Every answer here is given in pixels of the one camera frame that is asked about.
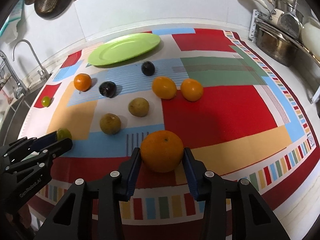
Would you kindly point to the green grape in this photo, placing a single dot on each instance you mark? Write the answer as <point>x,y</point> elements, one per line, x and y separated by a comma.
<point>62,134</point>
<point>46,101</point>

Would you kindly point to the dark plum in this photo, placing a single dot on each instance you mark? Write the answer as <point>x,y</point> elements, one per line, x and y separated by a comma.
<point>108,89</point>
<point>148,68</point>

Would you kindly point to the small orange tangerine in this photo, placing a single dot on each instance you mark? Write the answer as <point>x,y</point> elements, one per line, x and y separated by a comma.
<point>82,82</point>

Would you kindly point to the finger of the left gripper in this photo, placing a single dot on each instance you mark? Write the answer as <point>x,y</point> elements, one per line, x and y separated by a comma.
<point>23,147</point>
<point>37,163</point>

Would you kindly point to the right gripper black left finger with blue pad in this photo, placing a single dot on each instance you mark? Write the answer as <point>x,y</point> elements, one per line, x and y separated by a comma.
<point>71,218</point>

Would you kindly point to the dish rack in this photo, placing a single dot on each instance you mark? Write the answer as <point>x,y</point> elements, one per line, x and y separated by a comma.
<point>259,17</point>

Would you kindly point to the colourful patchwork tablecloth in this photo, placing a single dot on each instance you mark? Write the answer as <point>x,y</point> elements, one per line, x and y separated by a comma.
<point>252,122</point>

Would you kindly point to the chrome kitchen faucet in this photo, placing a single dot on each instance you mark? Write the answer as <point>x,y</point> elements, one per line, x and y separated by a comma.
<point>21,87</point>

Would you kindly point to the black hanging pan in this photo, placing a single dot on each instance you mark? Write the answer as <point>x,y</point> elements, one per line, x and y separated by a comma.
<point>62,2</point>

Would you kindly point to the large orange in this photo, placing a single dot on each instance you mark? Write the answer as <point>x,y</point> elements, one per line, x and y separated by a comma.
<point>162,151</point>

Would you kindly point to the steel pot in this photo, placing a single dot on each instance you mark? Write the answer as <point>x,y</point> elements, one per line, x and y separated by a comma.
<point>276,46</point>

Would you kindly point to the white ceramic jug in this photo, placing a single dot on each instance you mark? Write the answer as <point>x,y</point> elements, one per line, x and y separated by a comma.
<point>310,35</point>

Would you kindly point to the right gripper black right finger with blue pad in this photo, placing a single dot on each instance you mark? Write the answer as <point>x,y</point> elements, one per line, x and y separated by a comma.
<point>252,218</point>

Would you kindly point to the yellow-green fruit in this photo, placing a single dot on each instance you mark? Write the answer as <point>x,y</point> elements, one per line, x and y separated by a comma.
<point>110,124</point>
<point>139,107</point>

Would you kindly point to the green plate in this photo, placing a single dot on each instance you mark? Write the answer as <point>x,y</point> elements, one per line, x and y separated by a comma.
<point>123,48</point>

